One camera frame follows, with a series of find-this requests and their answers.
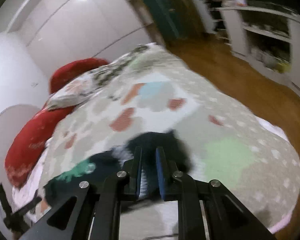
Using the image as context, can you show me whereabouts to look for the black pants with green print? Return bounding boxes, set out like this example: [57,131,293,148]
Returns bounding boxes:
[44,130,192,206]

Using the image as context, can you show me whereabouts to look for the pink bed sheet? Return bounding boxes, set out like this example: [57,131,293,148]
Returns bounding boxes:
[12,158,44,210]

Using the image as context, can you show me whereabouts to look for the heart patterned quilt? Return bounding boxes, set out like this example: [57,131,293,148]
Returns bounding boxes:
[39,44,300,233]

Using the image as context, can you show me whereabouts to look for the long red pillow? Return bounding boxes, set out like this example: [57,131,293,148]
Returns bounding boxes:
[5,58,108,188]

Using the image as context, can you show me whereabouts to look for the floral patterned pillow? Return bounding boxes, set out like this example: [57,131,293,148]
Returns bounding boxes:
[46,64,125,111]

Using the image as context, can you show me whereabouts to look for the white shelf unit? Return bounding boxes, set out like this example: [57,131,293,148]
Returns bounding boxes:
[219,7,300,97]

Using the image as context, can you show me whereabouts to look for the white wardrobe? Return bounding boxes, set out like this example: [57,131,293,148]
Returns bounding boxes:
[9,0,152,77]

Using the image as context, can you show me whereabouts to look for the wooden door frame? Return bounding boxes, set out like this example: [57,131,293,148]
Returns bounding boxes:
[127,0,209,47]

